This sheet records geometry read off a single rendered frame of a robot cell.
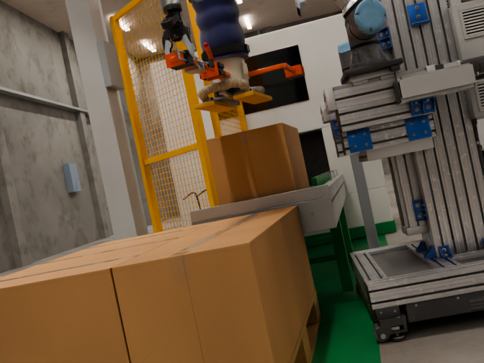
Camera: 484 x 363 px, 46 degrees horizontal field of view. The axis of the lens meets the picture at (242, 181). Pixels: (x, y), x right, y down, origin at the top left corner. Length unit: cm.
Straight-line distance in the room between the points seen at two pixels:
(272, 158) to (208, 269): 135
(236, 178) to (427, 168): 93
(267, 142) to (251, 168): 16
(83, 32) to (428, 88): 240
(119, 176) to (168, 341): 222
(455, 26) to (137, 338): 173
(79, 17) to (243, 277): 273
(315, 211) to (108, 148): 157
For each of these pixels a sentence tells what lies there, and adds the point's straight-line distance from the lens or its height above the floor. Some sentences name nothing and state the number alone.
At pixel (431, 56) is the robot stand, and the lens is 252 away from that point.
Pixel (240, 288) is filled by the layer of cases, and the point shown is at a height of 43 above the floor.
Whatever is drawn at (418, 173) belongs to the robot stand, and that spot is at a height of 59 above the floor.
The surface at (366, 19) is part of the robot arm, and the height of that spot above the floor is 119.
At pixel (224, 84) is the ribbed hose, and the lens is 254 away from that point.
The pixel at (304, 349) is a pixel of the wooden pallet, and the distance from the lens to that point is 208.
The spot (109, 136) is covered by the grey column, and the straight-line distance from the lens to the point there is 373.
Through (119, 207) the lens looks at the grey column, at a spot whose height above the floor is 71.
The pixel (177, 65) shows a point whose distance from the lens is 214.
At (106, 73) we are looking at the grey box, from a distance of 375.
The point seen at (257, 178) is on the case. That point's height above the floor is 70.
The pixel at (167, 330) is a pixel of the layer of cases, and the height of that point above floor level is 35.
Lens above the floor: 70
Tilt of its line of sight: level
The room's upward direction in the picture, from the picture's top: 12 degrees counter-clockwise
